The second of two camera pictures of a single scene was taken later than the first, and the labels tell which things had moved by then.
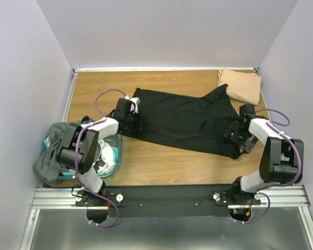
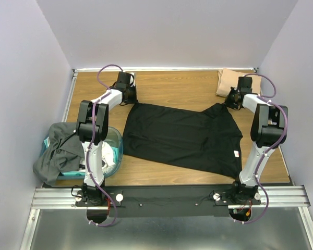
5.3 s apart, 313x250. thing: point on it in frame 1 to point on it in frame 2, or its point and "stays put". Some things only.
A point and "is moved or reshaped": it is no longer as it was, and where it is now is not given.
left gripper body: (134, 122) to (131, 98)
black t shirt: (201, 123) is moved or reshaped
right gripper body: (241, 137) to (230, 98)
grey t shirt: (47, 166) stays put
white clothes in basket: (107, 155) stays put
